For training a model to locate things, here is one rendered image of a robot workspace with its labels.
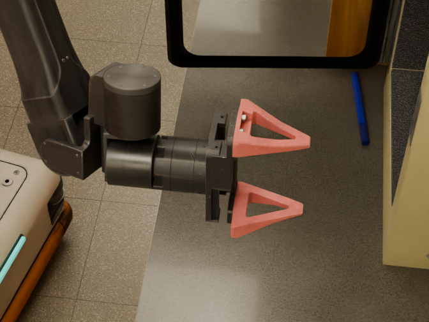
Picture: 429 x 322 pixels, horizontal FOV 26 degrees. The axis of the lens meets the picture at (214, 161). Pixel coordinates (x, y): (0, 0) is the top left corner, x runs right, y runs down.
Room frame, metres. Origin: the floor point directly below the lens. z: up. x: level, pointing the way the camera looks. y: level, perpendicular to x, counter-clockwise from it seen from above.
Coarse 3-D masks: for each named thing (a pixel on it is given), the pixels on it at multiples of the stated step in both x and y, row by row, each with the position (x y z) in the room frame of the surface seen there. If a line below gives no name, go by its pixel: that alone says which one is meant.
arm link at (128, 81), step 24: (120, 72) 0.66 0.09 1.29; (144, 72) 0.67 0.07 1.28; (96, 96) 0.65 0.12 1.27; (120, 96) 0.63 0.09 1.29; (144, 96) 0.63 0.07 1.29; (96, 120) 0.64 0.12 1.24; (120, 120) 0.62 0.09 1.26; (144, 120) 0.62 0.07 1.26; (48, 144) 0.64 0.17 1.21; (72, 144) 0.63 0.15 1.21; (96, 144) 0.64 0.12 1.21; (72, 168) 0.62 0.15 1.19; (96, 168) 0.63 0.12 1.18
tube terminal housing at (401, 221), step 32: (384, 96) 0.96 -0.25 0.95; (384, 128) 0.89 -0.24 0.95; (416, 128) 0.67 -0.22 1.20; (384, 160) 0.83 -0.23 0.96; (416, 160) 0.67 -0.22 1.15; (384, 192) 0.77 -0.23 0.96; (416, 192) 0.67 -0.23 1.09; (384, 224) 0.72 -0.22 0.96; (416, 224) 0.67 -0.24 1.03; (384, 256) 0.67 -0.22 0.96; (416, 256) 0.66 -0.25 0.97
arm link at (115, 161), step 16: (112, 144) 0.63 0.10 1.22; (128, 144) 0.62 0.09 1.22; (144, 144) 0.62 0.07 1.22; (112, 160) 0.61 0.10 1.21; (128, 160) 0.61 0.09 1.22; (144, 160) 0.61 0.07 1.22; (112, 176) 0.60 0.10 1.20; (128, 176) 0.60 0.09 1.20; (144, 176) 0.60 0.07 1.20; (160, 176) 0.61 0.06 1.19
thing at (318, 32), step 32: (192, 0) 0.98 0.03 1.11; (224, 0) 0.98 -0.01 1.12; (256, 0) 0.98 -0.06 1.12; (288, 0) 0.98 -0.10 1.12; (320, 0) 0.98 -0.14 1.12; (352, 0) 0.98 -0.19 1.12; (192, 32) 0.98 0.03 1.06; (224, 32) 0.98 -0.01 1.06; (256, 32) 0.98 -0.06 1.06; (288, 32) 0.98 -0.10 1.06; (320, 32) 0.98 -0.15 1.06; (352, 32) 0.98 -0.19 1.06
